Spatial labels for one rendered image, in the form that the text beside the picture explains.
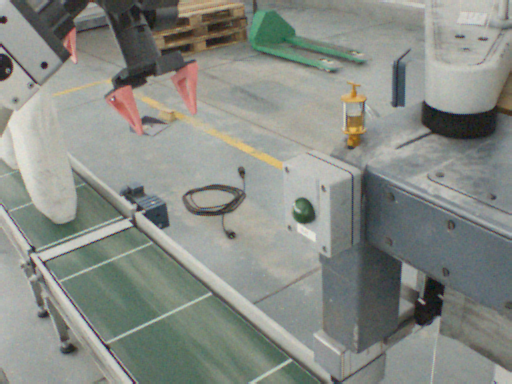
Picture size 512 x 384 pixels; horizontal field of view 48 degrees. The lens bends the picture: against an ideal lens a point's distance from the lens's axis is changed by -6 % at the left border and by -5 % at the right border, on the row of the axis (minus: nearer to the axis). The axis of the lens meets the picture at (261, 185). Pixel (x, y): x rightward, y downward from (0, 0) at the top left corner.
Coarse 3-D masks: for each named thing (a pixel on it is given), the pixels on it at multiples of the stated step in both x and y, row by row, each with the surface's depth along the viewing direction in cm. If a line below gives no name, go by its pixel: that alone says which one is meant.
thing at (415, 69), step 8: (408, 64) 102; (416, 64) 100; (424, 64) 99; (408, 72) 102; (416, 72) 101; (424, 72) 100; (408, 80) 103; (416, 80) 102; (408, 88) 104; (416, 88) 102; (424, 88) 101; (408, 96) 104; (416, 96) 103; (424, 96) 101; (408, 104) 105
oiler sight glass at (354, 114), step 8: (344, 104) 64; (352, 104) 64; (360, 104) 64; (344, 112) 65; (352, 112) 64; (360, 112) 64; (344, 120) 65; (352, 120) 64; (360, 120) 64; (344, 128) 66; (352, 128) 65; (360, 128) 65
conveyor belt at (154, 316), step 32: (64, 256) 224; (96, 256) 223; (128, 256) 222; (160, 256) 221; (96, 288) 205; (128, 288) 204; (160, 288) 203; (192, 288) 202; (96, 320) 189; (128, 320) 189; (160, 320) 188; (192, 320) 187; (224, 320) 186; (128, 352) 175; (160, 352) 175; (192, 352) 174; (224, 352) 173; (256, 352) 172
